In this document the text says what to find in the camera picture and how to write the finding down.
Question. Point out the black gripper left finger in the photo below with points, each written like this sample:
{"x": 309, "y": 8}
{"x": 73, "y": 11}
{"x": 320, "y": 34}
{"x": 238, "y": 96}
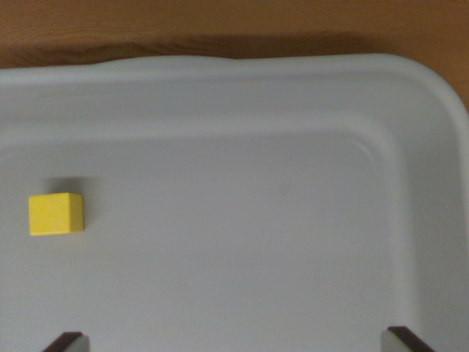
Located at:
{"x": 69, "y": 342}

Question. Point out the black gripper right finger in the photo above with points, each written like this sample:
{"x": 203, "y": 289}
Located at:
{"x": 401, "y": 341}

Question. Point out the yellow wooden cube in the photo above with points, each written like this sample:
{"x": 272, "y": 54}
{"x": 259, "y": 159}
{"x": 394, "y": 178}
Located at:
{"x": 55, "y": 213}

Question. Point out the white plastic tray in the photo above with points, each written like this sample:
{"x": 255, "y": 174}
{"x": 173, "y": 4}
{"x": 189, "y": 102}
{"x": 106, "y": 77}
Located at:
{"x": 234, "y": 220}

